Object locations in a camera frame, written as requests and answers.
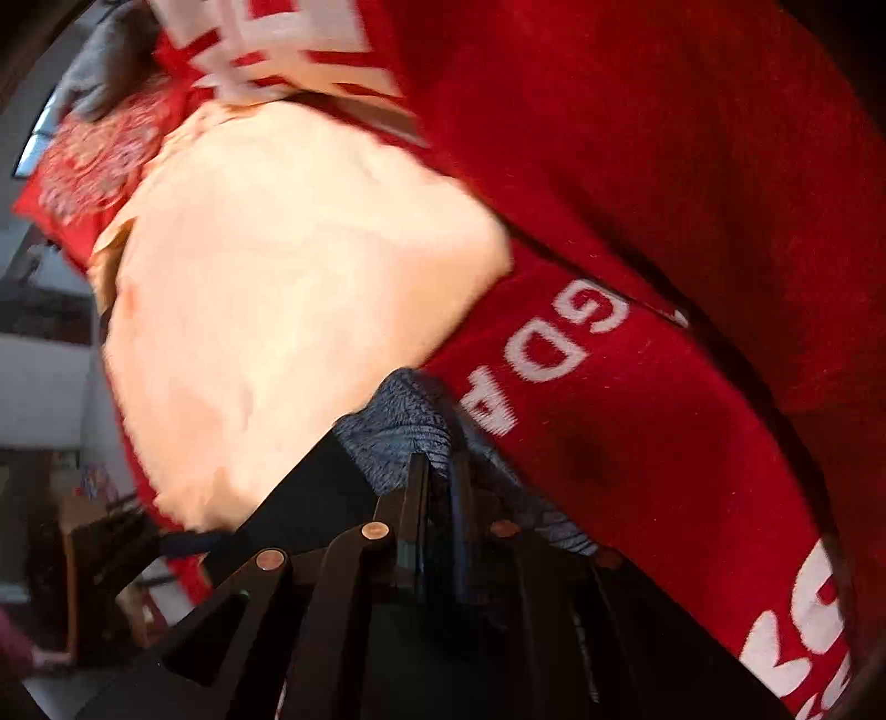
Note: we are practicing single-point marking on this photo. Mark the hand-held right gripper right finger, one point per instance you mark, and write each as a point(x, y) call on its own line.
point(460, 512)

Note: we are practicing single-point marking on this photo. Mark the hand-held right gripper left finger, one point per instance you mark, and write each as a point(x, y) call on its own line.
point(417, 498)

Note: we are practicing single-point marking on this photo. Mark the black pants with grey lining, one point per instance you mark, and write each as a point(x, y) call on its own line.
point(401, 429)

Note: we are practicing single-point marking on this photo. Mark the person's left forearm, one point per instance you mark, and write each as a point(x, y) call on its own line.
point(12, 644)

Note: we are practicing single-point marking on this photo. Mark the brown wooden furniture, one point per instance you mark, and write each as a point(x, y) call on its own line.
point(104, 554)

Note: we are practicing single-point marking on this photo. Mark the red printed blanket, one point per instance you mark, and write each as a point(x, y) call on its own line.
point(623, 208)

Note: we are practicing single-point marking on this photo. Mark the red patterned cloth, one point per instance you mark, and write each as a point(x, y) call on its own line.
point(90, 173)

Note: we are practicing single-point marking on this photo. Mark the grey cloth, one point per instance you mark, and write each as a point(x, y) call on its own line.
point(104, 62)

